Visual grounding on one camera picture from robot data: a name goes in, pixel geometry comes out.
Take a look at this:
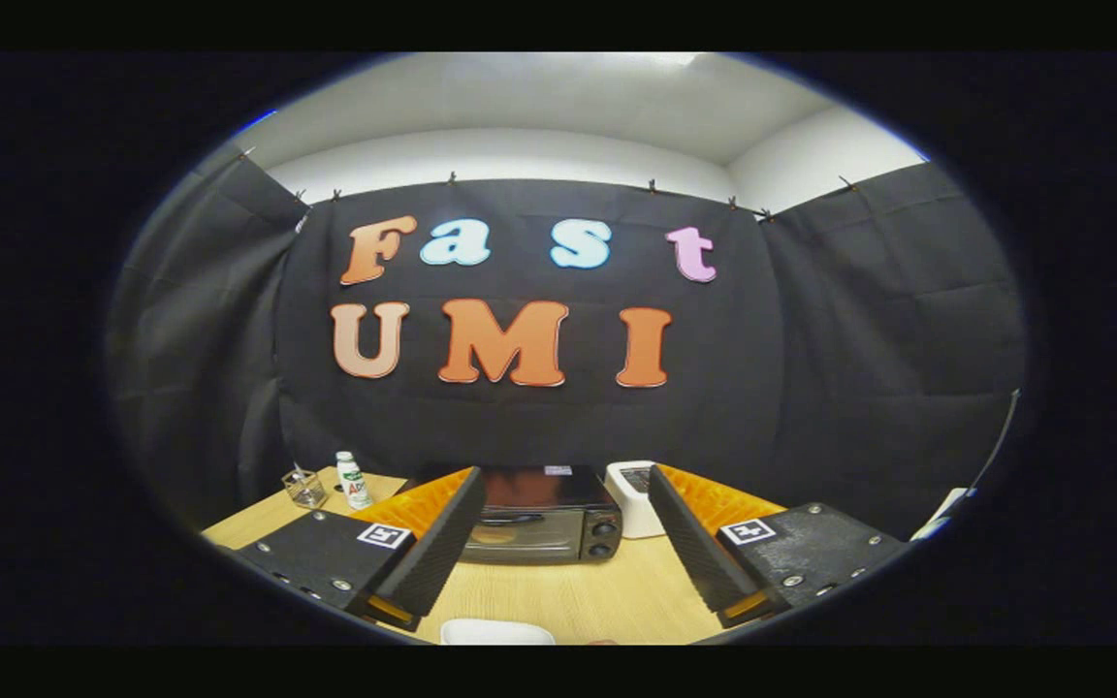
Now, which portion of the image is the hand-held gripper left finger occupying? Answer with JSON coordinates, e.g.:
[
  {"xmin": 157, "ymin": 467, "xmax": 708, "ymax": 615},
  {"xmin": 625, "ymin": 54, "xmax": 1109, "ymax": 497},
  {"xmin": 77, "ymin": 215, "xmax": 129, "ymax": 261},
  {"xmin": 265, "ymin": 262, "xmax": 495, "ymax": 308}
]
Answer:
[{"xmin": 234, "ymin": 465, "xmax": 488, "ymax": 633}]

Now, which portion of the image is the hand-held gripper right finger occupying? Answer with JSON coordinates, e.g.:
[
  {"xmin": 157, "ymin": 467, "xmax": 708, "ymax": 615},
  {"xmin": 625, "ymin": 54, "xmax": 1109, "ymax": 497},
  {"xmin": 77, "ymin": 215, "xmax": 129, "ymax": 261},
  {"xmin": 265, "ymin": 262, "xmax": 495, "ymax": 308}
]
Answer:
[{"xmin": 648, "ymin": 462, "xmax": 909, "ymax": 629}]

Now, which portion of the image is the black toaster oven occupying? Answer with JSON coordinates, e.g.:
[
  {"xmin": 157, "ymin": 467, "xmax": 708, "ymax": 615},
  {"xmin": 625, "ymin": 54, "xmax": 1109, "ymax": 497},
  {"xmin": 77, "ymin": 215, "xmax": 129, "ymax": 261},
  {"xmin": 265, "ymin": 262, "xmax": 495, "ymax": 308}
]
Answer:
[{"xmin": 394, "ymin": 465, "xmax": 623, "ymax": 566}]

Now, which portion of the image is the white bread toaster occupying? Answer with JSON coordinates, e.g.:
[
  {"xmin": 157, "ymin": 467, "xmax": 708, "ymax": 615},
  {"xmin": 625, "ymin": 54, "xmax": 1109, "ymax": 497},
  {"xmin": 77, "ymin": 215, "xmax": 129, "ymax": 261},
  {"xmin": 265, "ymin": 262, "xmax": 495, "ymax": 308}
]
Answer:
[{"xmin": 604, "ymin": 460, "xmax": 666, "ymax": 539}]

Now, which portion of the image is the white bottle green label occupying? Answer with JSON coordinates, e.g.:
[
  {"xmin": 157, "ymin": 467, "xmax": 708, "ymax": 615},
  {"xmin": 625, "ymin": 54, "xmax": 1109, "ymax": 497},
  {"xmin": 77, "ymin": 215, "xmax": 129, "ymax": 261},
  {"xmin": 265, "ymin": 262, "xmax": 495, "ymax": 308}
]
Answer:
[{"xmin": 335, "ymin": 451, "xmax": 374, "ymax": 511}]

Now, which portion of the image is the white square plate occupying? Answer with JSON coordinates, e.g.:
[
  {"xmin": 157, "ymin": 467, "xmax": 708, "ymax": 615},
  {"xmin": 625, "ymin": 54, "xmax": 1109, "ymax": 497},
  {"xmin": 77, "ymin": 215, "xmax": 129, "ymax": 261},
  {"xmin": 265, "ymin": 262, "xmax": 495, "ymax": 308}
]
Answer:
[{"xmin": 439, "ymin": 619, "xmax": 556, "ymax": 646}]

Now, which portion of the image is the white box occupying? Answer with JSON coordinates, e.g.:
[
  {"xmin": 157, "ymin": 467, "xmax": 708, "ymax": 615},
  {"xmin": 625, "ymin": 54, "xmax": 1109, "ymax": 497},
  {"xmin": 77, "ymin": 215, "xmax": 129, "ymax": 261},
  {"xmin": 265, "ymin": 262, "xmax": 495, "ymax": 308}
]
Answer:
[{"xmin": 910, "ymin": 487, "xmax": 976, "ymax": 542}]

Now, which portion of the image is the black backdrop cloth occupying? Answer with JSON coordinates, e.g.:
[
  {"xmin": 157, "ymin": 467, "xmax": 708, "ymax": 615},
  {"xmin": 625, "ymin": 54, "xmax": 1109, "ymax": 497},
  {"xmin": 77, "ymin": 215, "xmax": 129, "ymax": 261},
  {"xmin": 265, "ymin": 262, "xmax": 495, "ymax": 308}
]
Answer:
[{"xmin": 108, "ymin": 155, "xmax": 1030, "ymax": 539}]

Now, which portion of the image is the small wire holder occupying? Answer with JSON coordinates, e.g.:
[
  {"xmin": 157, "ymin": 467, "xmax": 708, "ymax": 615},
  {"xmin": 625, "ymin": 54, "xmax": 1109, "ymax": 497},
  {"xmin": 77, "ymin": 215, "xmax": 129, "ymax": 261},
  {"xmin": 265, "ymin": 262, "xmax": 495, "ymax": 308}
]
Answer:
[{"xmin": 281, "ymin": 465, "xmax": 329, "ymax": 511}]

